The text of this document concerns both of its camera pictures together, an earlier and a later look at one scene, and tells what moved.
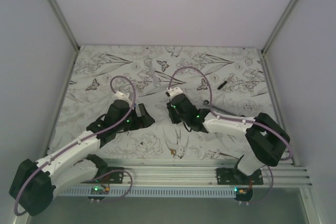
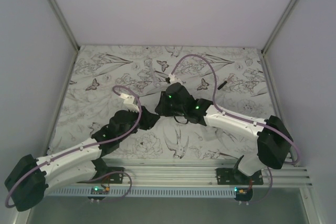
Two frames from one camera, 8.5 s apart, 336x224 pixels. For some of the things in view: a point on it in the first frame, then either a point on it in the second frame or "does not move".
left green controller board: x=98 y=190 does not move
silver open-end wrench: x=148 y=62 does not move
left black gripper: x=145 y=120 → x=148 y=119
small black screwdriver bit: x=222 y=85 does not move
